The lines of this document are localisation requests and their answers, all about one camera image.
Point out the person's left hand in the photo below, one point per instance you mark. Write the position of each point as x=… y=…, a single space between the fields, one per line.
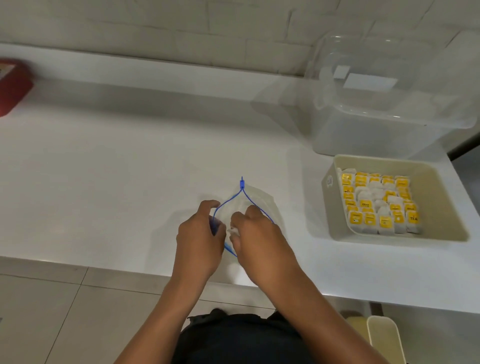
x=197 y=243

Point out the person's right hand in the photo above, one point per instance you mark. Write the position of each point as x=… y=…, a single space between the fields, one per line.
x=262 y=247

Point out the person's right thumb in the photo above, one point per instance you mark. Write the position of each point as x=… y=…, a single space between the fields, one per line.
x=235 y=225

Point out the person's left thumb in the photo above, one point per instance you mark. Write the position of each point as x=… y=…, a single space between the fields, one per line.
x=220 y=234

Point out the clear blue-zipper plastic bag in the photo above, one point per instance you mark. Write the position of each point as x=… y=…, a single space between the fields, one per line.
x=260 y=195

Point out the person's left forearm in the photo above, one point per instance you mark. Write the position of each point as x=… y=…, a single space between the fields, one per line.
x=165 y=315

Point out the person's right forearm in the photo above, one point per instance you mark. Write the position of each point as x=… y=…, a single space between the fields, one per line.
x=315 y=318

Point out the person's dark clothing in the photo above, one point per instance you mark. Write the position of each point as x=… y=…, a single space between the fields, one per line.
x=240 y=341

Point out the pile of yellow-label tea bags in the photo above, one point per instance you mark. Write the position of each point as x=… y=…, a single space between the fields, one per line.
x=378 y=204

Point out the pale yellow plastic bin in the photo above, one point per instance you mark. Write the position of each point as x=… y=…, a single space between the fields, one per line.
x=356 y=326

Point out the clear plastic storage container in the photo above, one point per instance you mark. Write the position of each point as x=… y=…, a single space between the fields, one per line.
x=378 y=123

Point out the small white paper label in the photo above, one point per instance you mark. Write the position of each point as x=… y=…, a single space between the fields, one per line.
x=341 y=72

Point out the cream plastic bin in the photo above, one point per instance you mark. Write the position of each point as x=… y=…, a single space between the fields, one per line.
x=386 y=341

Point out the large white paper label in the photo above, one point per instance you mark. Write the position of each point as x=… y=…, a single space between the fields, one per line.
x=370 y=82

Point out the beige plastic tray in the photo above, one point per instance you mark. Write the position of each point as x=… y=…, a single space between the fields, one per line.
x=437 y=195

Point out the red box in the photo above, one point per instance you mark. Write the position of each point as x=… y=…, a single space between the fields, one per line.
x=13 y=88

